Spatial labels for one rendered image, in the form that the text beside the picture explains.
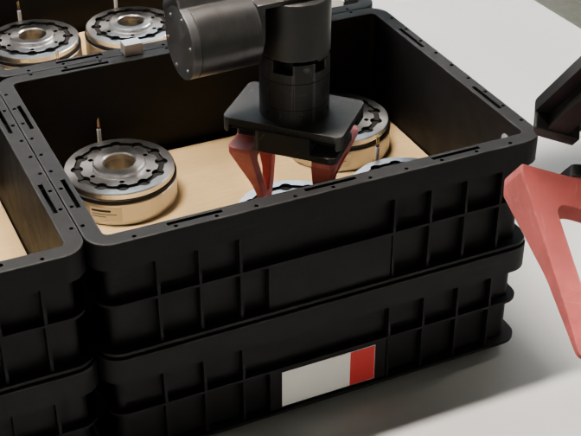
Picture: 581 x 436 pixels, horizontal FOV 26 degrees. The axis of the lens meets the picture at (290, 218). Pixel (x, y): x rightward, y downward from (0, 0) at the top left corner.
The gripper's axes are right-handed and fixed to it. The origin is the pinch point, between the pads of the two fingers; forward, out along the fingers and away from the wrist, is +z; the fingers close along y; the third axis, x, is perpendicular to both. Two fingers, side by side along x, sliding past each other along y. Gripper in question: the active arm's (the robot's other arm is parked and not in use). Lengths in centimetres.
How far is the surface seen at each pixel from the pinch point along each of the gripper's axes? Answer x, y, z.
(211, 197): 4.3, -9.6, 4.5
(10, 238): -7.9, -23.7, 4.4
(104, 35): 27.1, -31.9, 2.4
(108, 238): -17.7, -8.3, -6.0
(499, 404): -0.3, 19.6, 17.1
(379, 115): 19.1, 2.1, 1.5
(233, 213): -11.4, -0.8, -5.9
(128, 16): 31.3, -30.9, 1.7
